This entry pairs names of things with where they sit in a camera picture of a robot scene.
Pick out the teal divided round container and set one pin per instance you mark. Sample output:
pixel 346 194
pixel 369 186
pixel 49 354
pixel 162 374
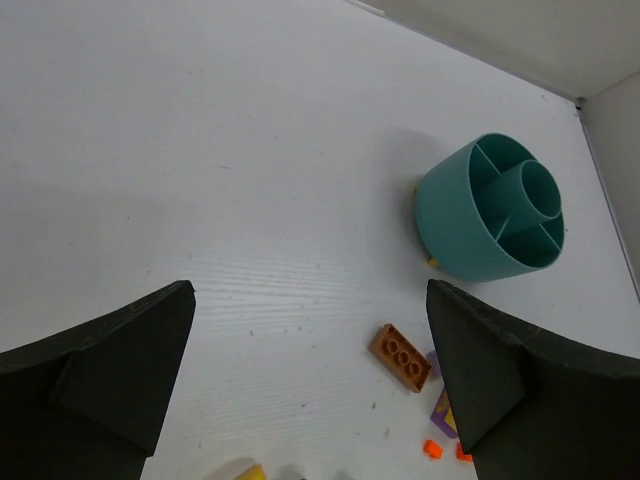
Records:
pixel 490 211

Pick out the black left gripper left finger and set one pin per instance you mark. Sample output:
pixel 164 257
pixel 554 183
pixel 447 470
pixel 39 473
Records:
pixel 90 402

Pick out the purple printed lego tile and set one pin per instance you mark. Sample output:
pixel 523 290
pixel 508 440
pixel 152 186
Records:
pixel 442 416

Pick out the pale yellow lego brick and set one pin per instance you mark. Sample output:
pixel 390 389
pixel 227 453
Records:
pixel 238 469

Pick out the small orange lego stud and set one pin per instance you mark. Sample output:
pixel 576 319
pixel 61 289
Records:
pixel 432 449

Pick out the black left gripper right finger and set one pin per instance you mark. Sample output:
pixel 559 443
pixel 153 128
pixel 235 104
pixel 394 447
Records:
pixel 529 403

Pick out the brown flat lego plate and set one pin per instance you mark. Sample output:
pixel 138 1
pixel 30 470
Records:
pixel 396 353

